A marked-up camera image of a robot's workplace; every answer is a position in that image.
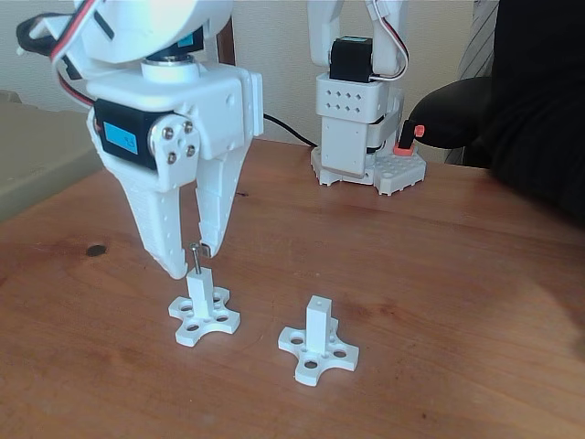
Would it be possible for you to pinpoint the small metal screw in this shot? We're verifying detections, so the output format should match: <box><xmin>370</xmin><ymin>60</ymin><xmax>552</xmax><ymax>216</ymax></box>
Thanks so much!
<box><xmin>188</xmin><ymin>243</ymin><xmax>205</xmax><ymax>275</ymax></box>

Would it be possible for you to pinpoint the white printed stand with hole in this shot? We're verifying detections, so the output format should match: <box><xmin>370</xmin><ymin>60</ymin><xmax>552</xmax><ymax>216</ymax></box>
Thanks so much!
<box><xmin>167</xmin><ymin>268</ymin><xmax>242</xmax><ymax>348</ymax></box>
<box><xmin>277</xmin><ymin>294</ymin><xmax>361</xmax><ymax>386</ymax></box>

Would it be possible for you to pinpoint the beige plastic bin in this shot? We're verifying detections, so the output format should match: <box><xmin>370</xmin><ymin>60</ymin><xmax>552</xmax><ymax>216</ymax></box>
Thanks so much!
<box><xmin>0</xmin><ymin>89</ymin><xmax>105</xmax><ymax>225</ymax></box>

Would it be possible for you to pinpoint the black office chair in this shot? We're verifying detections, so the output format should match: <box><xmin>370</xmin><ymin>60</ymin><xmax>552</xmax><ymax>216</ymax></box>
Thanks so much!
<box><xmin>410</xmin><ymin>76</ymin><xmax>502</xmax><ymax>169</ymax></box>

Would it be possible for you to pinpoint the striped cloth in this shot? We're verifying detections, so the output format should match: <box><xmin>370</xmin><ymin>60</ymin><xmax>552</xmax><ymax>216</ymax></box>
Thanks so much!
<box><xmin>445</xmin><ymin>0</ymin><xmax>500</xmax><ymax>166</ymax></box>

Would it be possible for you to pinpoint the black camera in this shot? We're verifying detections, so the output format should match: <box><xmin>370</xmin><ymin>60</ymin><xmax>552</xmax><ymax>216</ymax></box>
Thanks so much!
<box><xmin>58</xmin><ymin>48</ymin><xmax>88</xmax><ymax>83</ymax></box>

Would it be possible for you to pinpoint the red white servo wire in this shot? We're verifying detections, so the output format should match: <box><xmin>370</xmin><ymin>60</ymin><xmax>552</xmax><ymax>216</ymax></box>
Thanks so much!
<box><xmin>49</xmin><ymin>0</ymin><xmax>107</xmax><ymax>111</ymax></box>

